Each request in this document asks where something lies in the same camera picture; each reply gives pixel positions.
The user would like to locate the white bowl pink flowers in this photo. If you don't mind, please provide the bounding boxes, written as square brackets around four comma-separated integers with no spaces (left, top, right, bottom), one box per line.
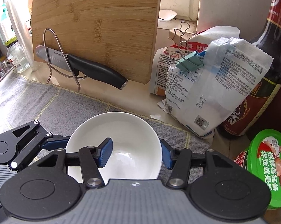
[66,112,162,183]

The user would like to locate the grey checked dish mat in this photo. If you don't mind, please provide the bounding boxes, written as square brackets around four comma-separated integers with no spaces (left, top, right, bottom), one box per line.
[0,71,204,183]

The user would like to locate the white seasoning bag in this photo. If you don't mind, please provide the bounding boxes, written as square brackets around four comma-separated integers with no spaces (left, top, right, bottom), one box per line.
[149,25,241,97]
[159,37,273,138]

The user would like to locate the green lid sauce jar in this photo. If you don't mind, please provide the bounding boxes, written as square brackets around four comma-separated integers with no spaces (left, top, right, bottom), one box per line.
[234,129,281,209]

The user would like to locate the large glass jar yellow lid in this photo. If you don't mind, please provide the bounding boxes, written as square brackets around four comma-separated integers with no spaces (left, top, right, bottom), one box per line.
[5,36,30,73]

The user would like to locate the teal binder clip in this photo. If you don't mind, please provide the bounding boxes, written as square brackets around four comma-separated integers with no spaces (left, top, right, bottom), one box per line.
[169,41,206,75]

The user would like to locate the dark soy sauce bottle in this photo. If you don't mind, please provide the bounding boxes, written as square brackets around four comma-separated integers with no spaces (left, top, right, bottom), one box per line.
[216,0,281,141]

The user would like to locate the stack of plastic cups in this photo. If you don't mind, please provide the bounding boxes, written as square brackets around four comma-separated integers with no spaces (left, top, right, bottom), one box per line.
[5,0,39,71]

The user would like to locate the brown binder clip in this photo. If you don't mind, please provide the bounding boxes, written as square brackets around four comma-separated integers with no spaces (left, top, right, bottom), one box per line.
[168,21,195,44]

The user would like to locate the bamboo cutting board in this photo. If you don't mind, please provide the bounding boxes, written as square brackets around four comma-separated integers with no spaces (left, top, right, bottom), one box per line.
[31,0,160,84]

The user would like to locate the metal wire rack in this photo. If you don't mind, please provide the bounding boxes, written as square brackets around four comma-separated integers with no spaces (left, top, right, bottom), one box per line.
[42,28,87,92]

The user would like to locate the kitchen knife black handle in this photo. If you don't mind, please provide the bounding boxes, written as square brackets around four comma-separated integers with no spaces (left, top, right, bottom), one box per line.
[36,45,128,90]

